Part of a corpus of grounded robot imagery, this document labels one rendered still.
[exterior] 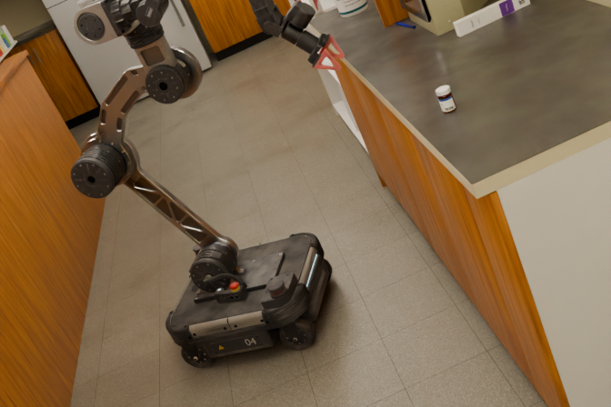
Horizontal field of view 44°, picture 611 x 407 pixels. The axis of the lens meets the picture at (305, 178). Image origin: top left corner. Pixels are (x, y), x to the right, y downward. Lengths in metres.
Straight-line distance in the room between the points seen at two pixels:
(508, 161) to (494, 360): 1.07
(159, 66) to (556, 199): 1.53
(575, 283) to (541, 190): 0.27
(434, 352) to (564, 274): 0.98
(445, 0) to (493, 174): 1.09
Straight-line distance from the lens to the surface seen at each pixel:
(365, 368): 2.85
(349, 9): 3.38
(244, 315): 2.98
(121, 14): 2.48
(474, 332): 2.81
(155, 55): 2.80
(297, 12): 2.35
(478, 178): 1.73
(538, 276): 1.89
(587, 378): 2.12
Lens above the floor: 1.76
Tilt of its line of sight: 24 degrees down
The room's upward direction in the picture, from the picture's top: 25 degrees counter-clockwise
